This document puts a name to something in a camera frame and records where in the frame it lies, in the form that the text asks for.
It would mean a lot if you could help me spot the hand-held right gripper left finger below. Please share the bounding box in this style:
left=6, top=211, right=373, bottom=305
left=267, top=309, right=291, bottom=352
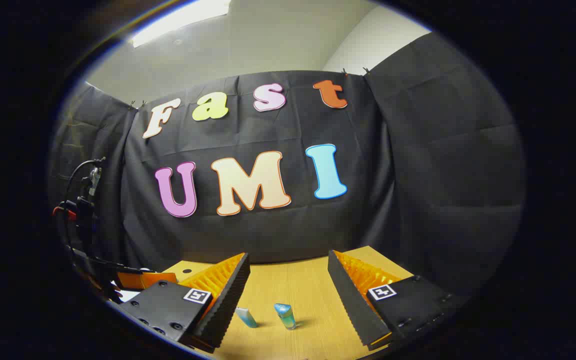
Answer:
left=118, top=252, right=252, bottom=354

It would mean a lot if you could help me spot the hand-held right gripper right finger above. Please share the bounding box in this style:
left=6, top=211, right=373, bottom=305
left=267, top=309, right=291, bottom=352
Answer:
left=327, top=249, right=464, bottom=351

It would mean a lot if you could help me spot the white and blue tube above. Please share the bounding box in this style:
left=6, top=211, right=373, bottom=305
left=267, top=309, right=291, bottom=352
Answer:
left=235, top=307, right=259, bottom=329

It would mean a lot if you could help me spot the clear blue bottle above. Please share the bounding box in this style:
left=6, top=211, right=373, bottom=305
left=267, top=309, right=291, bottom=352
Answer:
left=273, top=302, right=298, bottom=331

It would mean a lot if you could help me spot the black cable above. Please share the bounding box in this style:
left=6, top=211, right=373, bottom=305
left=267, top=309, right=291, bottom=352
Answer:
left=65, top=158, right=107, bottom=201

